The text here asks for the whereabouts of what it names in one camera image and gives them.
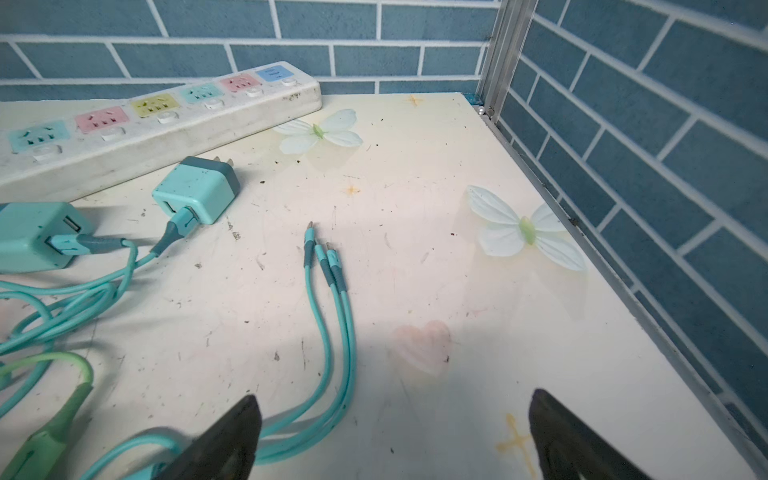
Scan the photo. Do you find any small teal charger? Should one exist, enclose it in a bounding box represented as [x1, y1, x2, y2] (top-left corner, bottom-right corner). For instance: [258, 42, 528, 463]
[152, 156, 241, 225]

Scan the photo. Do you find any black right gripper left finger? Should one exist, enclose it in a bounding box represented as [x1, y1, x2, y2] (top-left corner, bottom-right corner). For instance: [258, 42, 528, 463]
[157, 394, 262, 480]

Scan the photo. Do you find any teal multi-head cable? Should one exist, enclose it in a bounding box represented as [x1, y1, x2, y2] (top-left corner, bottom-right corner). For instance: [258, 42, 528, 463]
[77, 221, 359, 480]

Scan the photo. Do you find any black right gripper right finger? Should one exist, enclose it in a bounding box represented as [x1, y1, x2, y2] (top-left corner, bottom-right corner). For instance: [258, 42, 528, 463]
[528, 388, 650, 480]

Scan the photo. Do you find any large teal charger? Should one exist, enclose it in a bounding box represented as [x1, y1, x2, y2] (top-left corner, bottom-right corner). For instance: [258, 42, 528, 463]
[1, 202, 94, 274]

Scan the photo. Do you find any light green charger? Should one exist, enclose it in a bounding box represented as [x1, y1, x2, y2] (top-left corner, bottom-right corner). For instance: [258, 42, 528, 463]
[1, 430, 67, 480]

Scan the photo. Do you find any light green multi-head cable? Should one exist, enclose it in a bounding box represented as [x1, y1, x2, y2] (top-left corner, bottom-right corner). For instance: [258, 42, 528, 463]
[0, 351, 95, 457]

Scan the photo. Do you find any white multicolour power strip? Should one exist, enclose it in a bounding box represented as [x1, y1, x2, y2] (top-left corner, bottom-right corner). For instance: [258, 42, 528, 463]
[1, 61, 322, 203]

